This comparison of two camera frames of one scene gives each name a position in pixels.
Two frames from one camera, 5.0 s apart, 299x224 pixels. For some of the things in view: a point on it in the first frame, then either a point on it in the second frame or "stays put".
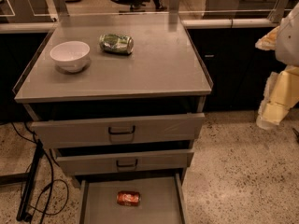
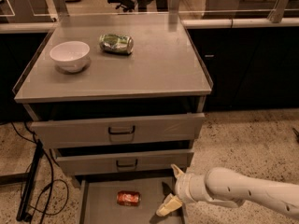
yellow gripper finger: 280,94 → 170,203
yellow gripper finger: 268,41 → 177,172
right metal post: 278,10 stays put
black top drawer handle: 112,133 stays put
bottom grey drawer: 162,201 stays put
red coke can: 128,198 stays put
